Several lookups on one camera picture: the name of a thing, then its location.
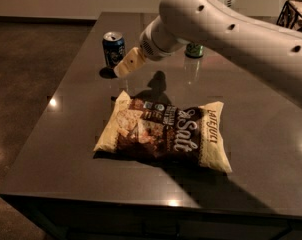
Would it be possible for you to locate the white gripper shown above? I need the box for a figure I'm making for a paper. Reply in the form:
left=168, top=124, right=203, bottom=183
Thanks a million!
left=114, top=15, right=190, bottom=78

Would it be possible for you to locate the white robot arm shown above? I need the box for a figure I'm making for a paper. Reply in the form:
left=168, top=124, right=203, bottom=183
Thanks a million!
left=114, top=0, right=302, bottom=108

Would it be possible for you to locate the blue pepsi can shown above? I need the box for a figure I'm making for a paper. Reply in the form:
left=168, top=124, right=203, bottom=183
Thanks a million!
left=102, top=31, right=126, bottom=68

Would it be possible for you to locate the green soda can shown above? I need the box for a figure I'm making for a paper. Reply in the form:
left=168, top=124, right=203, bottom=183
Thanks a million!
left=185, top=43, right=204, bottom=58

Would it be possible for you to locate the brown yellow chips bag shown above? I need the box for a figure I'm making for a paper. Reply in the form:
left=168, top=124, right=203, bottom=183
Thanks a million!
left=94, top=92, right=232, bottom=173

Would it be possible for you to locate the black wire basket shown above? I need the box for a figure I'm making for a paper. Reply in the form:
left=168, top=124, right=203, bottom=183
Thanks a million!
left=276, top=0, right=302, bottom=32

